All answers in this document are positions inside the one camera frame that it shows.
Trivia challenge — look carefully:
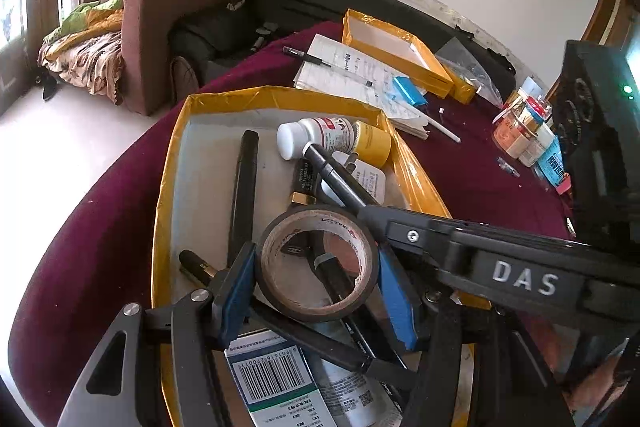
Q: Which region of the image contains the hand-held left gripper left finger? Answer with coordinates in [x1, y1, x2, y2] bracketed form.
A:
[55, 242, 258, 427]

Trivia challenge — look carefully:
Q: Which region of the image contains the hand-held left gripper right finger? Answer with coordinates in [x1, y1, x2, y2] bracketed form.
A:
[375, 244, 576, 427]

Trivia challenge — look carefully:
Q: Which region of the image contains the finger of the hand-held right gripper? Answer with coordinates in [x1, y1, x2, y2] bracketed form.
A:
[357, 202, 453, 278]

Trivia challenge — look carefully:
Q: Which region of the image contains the black tape roll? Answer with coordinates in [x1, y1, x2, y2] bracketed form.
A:
[254, 203, 382, 324]

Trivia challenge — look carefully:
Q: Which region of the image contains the yellow taped cardboard box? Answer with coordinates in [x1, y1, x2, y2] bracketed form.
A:
[150, 86, 493, 427]

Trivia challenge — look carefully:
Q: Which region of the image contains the person's right hand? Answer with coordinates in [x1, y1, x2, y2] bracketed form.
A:
[560, 347, 640, 423]

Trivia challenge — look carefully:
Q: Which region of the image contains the black pen with gold band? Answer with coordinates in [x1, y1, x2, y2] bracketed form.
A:
[288, 157, 321, 208]
[178, 249, 226, 288]

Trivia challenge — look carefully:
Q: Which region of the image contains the black pen with silver clip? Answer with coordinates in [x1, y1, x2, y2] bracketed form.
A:
[307, 247, 361, 308]

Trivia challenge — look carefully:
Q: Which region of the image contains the barcode medicine box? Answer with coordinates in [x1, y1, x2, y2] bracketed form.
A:
[223, 329, 326, 427]

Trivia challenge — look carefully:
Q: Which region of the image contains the black marker pen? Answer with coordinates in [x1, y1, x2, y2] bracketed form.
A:
[227, 130, 261, 268]
[247, 304, 418, 380]

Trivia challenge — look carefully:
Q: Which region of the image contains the yellow cap bottle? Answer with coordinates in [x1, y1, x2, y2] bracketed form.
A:
[350, 122, 392, 168]

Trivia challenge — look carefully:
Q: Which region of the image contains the white plastic tub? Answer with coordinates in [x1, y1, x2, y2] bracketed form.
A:
[517, 127, 556, 168]

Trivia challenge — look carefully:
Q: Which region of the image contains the small blue block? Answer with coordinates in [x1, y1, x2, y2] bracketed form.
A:
[392, 76, 428, 105]

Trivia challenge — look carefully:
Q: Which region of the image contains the orange jar with sticks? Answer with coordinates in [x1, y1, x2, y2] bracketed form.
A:
[492, 99, 538, 158]

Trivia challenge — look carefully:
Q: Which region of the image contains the stack of white papers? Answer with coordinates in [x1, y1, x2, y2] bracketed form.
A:
[292, 34, 431, 140]

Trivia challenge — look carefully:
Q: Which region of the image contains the clear bottle red label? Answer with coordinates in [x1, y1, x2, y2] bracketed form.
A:
[520, 94, 553, 122]

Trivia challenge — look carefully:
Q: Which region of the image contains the yellow taped box lid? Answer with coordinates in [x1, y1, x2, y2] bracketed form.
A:
[341, 9, 455, 98]

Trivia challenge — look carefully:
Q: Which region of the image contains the clear plastic bag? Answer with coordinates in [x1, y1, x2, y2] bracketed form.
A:
[434, 36, 503, 108]

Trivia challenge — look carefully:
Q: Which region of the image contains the black pen with white clip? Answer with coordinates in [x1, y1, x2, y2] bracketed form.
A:
[282, 46, 333, 68]

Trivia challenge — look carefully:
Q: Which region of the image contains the black bag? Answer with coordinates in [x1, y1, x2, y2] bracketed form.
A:
[172, 0, 281, 58]

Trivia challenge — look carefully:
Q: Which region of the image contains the wooden cabinet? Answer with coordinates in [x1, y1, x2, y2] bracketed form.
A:
[580, 0, 640, 58]

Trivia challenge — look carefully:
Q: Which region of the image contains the black shoe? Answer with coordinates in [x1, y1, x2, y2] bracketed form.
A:
[36, 72, 63, 102]

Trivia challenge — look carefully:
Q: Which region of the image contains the colourful cloth pile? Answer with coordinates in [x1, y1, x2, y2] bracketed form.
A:
[37, 0, 126, 105]

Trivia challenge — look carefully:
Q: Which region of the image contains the maroon armchair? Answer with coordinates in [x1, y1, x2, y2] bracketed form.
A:
[120, 0, 263, 116]

